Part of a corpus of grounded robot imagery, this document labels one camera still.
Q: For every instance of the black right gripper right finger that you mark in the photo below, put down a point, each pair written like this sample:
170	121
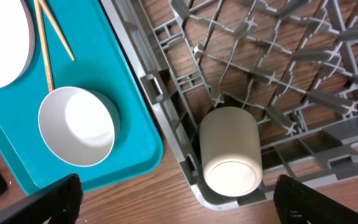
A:
297	203

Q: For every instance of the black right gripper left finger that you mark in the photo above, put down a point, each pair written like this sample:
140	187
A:
58	202

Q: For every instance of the grey-white bowl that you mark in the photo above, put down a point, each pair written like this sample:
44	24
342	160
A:
79	126

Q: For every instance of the cream plastic cup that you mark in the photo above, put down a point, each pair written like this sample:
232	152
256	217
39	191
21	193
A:
230	151

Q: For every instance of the pink round plate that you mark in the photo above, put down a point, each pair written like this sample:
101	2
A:
17	40

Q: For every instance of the grey dishwasher rack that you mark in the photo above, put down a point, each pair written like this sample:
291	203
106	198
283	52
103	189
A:
293	65

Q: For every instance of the teal plastic tray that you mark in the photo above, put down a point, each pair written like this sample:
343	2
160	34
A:
98	64

